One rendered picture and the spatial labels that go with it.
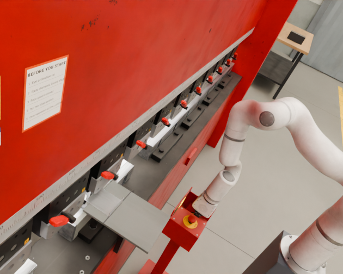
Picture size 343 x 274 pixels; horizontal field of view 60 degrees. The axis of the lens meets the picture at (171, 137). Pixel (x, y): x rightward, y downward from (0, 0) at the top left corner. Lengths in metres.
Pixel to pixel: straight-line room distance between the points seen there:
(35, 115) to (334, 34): 8.06
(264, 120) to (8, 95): 0.81
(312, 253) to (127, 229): 0.66
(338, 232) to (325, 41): 7.40
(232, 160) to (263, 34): 1.78
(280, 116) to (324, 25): 7.32
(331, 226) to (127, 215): 0.69
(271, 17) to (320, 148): 1.91
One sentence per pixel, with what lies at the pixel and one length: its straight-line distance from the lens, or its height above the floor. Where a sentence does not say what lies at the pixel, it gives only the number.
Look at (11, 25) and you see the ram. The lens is 0.41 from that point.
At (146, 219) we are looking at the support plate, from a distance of 1.11.
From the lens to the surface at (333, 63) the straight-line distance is 8.49.
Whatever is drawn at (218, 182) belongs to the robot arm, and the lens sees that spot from 1.34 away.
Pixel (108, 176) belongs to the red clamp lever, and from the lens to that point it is 0.87.
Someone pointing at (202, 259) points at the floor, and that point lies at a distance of 2.38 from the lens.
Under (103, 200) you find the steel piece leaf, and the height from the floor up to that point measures 1.00.
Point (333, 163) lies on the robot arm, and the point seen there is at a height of 1.41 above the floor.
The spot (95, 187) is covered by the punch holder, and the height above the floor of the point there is 1.14.
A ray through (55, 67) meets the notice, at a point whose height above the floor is 1.62.
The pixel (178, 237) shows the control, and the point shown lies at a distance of 1.49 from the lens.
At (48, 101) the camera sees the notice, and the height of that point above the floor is 1.56.
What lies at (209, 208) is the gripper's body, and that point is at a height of 0.85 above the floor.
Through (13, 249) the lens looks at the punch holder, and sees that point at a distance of 0.76.
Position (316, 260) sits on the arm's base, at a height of 1.08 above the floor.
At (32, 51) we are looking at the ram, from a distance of 0.45.
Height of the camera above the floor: 1.86
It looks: 35 degrees down
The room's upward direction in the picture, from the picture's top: 24 degrees clockwise
